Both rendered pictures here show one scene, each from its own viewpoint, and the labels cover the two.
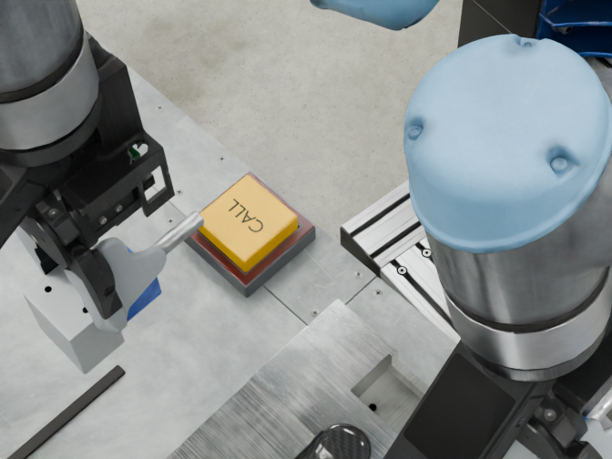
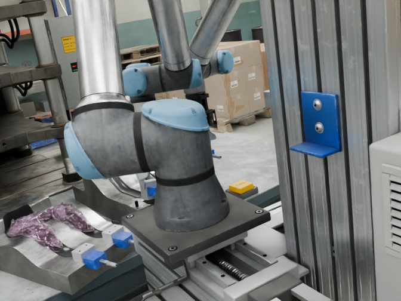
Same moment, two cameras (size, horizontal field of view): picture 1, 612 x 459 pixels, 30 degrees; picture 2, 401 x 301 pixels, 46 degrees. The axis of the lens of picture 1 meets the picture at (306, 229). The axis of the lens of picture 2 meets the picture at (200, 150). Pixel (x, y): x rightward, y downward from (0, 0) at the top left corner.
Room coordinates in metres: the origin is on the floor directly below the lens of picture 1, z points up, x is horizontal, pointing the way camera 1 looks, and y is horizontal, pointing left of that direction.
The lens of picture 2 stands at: (0.52, -1.45, 1.43)
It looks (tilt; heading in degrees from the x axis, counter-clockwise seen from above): 17 degrees down; 96
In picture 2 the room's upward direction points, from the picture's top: 9 degrees counter-clockwise
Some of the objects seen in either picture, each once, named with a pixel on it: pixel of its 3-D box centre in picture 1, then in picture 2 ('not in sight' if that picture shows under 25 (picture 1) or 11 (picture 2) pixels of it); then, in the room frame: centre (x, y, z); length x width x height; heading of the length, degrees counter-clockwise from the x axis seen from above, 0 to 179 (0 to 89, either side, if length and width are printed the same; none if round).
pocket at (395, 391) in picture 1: (400, 403); not in sight; (0.30, -0.06, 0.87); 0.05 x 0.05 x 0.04; 41
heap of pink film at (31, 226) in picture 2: not in sight; (45, 221); (-0.09, -0.21, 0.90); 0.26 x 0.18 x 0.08; 148
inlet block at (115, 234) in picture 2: not in sight; (126, 240); (0.17, -0.31, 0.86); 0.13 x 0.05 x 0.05; 148
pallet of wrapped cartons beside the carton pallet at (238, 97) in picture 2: not in sight; (213, 83); (0.23, 4.41, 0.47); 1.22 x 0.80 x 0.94; 132
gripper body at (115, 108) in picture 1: (65, 154); (199, 110); (0.38, 0.13, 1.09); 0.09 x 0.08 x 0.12; 131
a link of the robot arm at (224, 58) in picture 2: not in sight; (212, 63); (0.45, 0.07, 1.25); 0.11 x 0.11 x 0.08; 56
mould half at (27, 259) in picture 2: not in sight; (46, 235); (-0.09, -0.22, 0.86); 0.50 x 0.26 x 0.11; 148
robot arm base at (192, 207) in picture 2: not in sight; (188, 191); (0.40, -0.59, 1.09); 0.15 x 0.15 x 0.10
